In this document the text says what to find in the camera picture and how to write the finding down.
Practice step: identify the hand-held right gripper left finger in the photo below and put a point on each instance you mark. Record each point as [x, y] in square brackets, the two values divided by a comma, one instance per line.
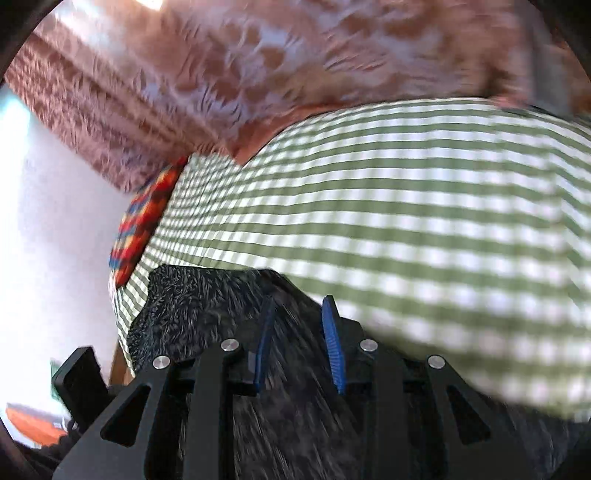
[262, 341]

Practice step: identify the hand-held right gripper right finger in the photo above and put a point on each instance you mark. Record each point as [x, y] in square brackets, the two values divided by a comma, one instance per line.
[333, 341]

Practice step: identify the black leaf-print pants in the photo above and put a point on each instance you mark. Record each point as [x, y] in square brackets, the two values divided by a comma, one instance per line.
[194, 300]

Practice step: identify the orange box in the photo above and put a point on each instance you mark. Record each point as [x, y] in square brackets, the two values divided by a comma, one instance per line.
[32, 424]

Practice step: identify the green checked bedsheet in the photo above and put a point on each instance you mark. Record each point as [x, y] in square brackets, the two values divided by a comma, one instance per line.
[369, 207]

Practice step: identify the red orange patterned cloth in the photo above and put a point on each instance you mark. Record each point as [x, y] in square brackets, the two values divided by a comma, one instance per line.
[147, 217]

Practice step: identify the brown floral curtain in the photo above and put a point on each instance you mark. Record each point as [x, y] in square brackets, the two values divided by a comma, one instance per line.
[207, 78]

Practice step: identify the grey metal pole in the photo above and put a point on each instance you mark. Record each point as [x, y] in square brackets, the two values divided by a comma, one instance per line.
[549, 74]

